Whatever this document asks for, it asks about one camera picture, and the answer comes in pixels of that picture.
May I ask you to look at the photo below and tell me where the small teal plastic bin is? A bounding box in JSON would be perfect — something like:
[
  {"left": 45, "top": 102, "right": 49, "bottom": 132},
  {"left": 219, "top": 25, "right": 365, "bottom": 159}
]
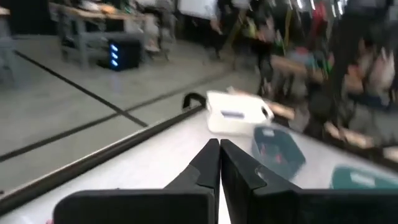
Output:
[{"left": 251, "top": 125, "right": 307, "bottom": 181}]

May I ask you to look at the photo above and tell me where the large teal plastic bin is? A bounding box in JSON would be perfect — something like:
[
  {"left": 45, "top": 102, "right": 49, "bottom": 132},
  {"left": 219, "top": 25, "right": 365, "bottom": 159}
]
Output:
[{"left": 329, "top": 165, "right": 398, "bottom": 190}]

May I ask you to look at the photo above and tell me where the black computer with blue lights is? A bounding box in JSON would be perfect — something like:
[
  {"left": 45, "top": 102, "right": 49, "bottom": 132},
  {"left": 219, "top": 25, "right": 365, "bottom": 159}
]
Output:
[{"left": 98, "top": 39, "right": 143, "bottom": 72}]

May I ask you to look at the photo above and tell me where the person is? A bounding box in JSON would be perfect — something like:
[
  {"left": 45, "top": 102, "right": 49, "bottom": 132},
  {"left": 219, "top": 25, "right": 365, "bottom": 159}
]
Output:
[{"left": 177, "top": 0, "right": 225, "bottom": 60}]

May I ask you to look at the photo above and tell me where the grey desk with wooden top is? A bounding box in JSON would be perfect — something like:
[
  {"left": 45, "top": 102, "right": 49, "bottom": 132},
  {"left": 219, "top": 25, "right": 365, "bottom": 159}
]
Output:
[{"left": 49, "top": 2, "right": 175, "bottom": 70}]

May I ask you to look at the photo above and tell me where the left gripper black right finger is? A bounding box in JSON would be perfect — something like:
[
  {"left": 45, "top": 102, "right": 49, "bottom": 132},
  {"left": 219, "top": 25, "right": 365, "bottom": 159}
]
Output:
[{"left": 220, "top": 139, "right": 398, "bottom": 224}]

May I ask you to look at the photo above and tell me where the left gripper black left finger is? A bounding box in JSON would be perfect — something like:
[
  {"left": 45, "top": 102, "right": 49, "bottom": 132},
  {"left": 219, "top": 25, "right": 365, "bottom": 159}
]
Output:
[{"left": 53, "top": 138, "right": 221, "bottom": 224}]

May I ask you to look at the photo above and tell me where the black cable hook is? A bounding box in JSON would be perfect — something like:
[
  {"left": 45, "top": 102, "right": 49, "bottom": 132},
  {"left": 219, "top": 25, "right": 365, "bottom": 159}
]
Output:
[{"left": 182, "top": 92, "right": 208, "bottom": 111}]

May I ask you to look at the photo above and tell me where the black metal table frame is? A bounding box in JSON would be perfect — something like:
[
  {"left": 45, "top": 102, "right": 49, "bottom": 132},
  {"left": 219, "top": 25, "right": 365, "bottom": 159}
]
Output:
[{"left": 0, "top": 104, "right": 398, "bottom": 216}]

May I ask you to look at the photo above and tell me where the white plastic bin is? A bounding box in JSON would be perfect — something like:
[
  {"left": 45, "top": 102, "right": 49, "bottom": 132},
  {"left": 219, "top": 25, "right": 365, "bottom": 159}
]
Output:
[{"left": 206, "top": 90, "right": 275, "bottom": 136}]

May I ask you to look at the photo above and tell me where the blue crayon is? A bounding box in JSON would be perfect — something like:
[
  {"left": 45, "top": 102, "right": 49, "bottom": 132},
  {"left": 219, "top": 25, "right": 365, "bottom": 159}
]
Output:
[{"left": 220, "top": 110, "right": 245, "bottom": 119}]

